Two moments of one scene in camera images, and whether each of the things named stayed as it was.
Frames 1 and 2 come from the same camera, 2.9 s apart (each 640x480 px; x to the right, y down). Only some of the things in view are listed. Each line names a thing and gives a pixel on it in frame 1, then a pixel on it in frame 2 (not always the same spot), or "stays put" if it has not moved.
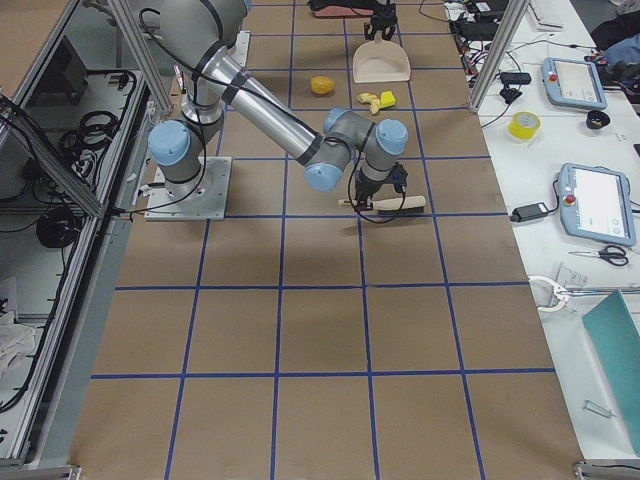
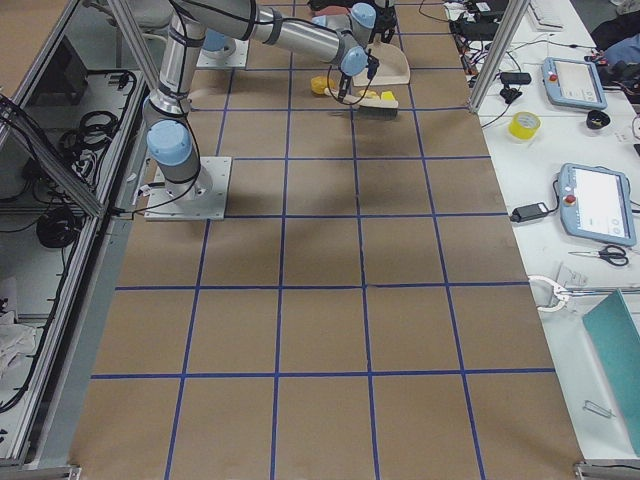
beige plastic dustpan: [381, 61] stays put
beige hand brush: [405, 206] → [370, 109]
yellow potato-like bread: [322, 85] stays put
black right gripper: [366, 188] → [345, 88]
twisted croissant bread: [370, 99] stays put
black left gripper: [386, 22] stays put
